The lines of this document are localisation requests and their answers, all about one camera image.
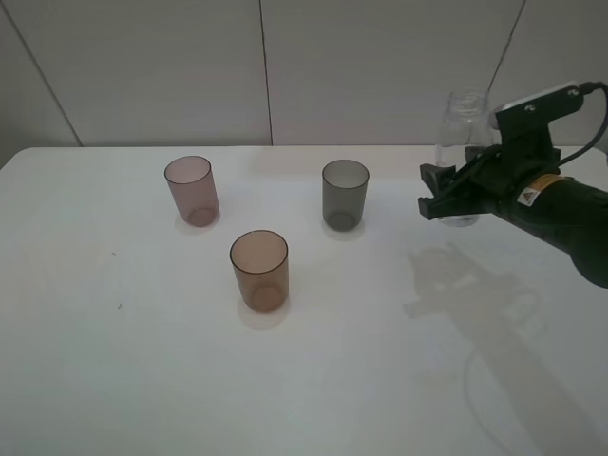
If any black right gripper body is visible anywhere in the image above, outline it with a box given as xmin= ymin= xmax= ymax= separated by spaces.
xmin=463 ymin=125 xmax=565 ymax=223

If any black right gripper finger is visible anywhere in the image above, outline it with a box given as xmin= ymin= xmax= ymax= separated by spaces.
xmin=420 ymin=146 xmax=497 ymax=198
xmin=418 ymin=183 xmax=497 ymax=220

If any clear plastic water bottle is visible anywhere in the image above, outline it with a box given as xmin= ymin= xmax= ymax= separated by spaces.
xmin=435 ymin=90 xmax=495 ymax=229

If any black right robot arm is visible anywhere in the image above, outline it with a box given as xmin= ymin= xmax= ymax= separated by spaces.
xmin=418 ymin=126 xmax=607 ymax=288

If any grey translucent cup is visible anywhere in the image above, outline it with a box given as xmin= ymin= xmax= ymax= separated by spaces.
xmin=322 ymin=160 xmax=370 ymax=232

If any brown translucent cup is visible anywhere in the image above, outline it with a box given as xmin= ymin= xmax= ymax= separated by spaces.
xmin=229 ymin=230 xmax=289 ymax=313

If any pink translucent cup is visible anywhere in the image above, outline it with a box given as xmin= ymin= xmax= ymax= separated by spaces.
xmin=164 ymin=156 xmax=219 ymax=227

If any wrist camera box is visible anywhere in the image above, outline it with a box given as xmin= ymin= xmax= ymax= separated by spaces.
xmin=489 ymin=83 xmax=585 ymax=139

